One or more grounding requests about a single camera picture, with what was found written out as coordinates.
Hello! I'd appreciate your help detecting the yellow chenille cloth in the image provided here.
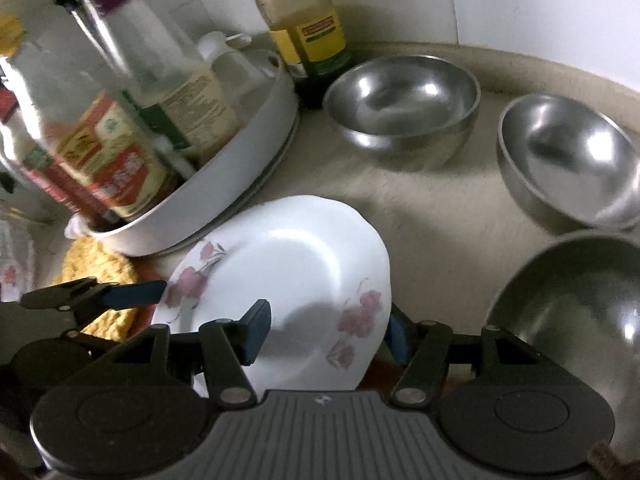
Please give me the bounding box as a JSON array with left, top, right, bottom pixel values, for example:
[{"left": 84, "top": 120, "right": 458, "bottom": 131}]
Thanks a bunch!
[{"left": 51, "top": 236, "right": 140, "bottom": 342}]

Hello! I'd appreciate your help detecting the clear purple cap bottle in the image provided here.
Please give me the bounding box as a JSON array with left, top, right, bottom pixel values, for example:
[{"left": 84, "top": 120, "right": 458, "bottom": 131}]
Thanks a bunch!
[{"left": 82, "top": 0, "right": 242, "bottom": 167}]

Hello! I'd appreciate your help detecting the large steel bowl front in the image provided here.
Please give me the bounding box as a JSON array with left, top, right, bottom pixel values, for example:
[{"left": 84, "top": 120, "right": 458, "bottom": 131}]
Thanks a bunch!
[{"left": 486, "top": 231, "right": 639, "bottom": 460}]

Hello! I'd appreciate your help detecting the yellow label oil bottle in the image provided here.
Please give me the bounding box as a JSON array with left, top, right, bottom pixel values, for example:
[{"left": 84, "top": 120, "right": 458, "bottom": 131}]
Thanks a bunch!
[{"left": 255, "top": 0, "right": 352, "bottom": 110}]

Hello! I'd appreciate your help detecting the vinegar bottle yellow red label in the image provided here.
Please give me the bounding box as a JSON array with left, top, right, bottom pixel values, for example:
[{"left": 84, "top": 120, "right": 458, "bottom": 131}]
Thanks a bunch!
[{"left": 1, "top": 14, "right": 179, "bottom": 222}]

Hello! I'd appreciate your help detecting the white rotating condiment tray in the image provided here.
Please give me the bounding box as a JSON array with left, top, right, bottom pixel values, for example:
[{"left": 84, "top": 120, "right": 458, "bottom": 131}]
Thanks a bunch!
[{"left": 64, "top": 49, "right": 299, "bottom": 257}]

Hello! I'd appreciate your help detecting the red cloth mat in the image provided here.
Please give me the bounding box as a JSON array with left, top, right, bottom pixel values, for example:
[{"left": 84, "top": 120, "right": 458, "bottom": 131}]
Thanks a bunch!
[{"left": 127, "top": 258, "right": 165, "bottom": 338}]

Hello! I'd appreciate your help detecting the white floral plate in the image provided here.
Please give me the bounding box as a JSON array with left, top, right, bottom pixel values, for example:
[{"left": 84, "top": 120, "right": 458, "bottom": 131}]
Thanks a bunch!
[{"left": 153, "top": 195, "right": 392, "bottom": 394}]

